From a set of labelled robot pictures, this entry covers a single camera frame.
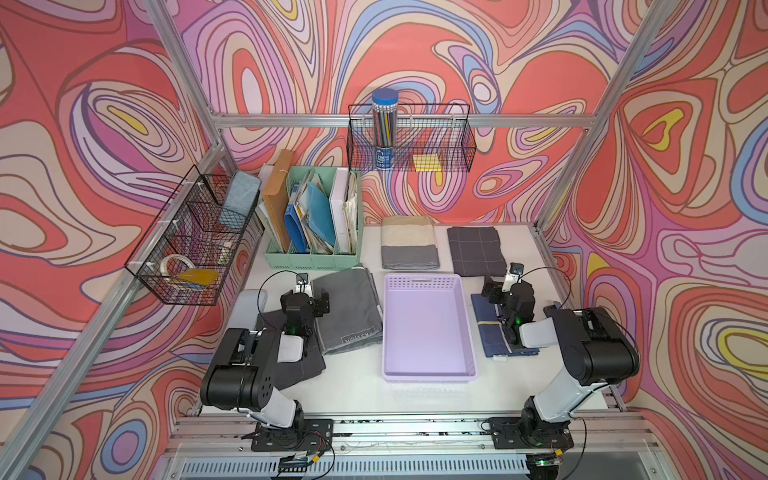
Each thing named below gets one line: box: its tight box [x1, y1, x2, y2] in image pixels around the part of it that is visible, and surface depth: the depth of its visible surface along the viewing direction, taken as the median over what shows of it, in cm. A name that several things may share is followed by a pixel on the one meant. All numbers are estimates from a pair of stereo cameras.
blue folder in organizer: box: [284, 204, 309, 254], surface depth 99 cm
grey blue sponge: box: [217, 170, 262, 232], surface depth 82 cm
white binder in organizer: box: [329, 167, 352, 255], surface depth 98 cm
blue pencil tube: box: [372, 88, 400, 171], surface depth 77 cm
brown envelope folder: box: [262, 149, 292, 253], surface depth 95 cm
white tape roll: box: [160, 254, 196, 276], surface depth 70 cm
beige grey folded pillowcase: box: [381, 216, 440, 270], surface depth 115 cm
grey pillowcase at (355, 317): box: [312, 266, 383, 355], surface depth 95 cm
